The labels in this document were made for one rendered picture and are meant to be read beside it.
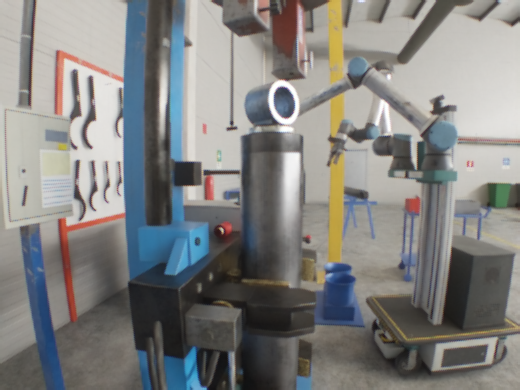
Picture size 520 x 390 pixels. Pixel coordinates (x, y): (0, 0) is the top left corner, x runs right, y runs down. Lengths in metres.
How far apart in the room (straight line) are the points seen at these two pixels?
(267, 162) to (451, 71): 12.78
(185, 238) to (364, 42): 12.37
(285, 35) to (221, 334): 1.06
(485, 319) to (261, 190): 1.88
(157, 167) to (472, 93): 13.17
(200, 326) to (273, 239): 0.34
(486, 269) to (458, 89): 11.54
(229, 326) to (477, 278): 1.76
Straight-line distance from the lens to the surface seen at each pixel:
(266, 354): 1.09
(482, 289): 2.26
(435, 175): 1.82
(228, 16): 0.89
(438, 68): 13.30
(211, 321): 0.75
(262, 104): 0.94
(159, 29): 1.03
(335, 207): 3.52
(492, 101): 13.96
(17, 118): 1.17
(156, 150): 0.93
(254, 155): 0.90
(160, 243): 0.91
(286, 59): 1.20
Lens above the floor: 1.36
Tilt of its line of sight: 5 degrees down
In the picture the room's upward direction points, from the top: straight up
